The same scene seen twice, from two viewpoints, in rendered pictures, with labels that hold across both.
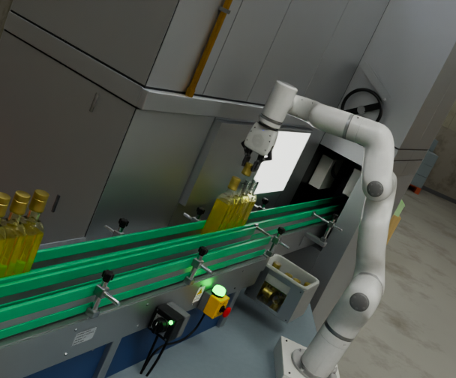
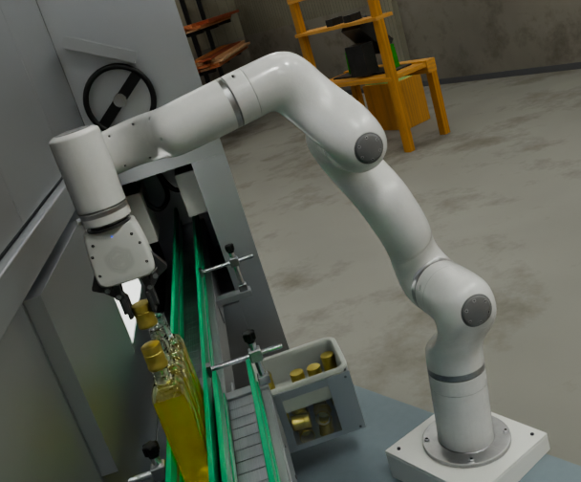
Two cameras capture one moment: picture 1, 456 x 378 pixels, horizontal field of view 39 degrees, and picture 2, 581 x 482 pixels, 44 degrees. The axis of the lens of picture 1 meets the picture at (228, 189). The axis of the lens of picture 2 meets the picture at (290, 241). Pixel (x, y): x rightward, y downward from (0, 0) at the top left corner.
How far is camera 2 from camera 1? 1.14 m
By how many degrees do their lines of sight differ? 26
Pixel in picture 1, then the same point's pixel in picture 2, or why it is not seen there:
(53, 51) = not seen: outside the picture
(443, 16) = not seen: outside the picture
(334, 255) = (257, 290)
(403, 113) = (172, 56)
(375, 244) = (416, 220)
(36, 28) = not seen: outside the picture
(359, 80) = (77, 68)
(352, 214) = (232, 227)
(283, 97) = (92, 156)
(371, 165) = (327, 121)
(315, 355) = (466, 427)
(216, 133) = (49, 318)
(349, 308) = (470, 331)
